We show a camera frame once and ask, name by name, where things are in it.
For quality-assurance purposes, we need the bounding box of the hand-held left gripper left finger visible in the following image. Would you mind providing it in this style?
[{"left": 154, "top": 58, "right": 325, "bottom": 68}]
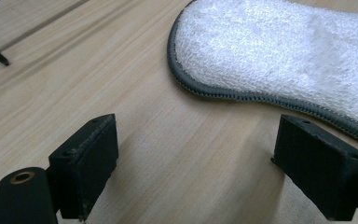
[{"left": 48, "top": 113, "right": 119, "bottom": 222}]

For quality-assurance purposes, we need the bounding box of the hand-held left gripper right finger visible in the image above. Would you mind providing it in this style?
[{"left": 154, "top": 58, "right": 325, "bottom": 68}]
[{"left": 270, "top": 114, "right": 358, "bottom": 222}]

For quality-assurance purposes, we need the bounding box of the white sponge pad grey trim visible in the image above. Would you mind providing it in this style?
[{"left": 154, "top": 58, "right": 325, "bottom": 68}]
[{"left": 167, "top": 0, "right": 358, "bottom": 147}]

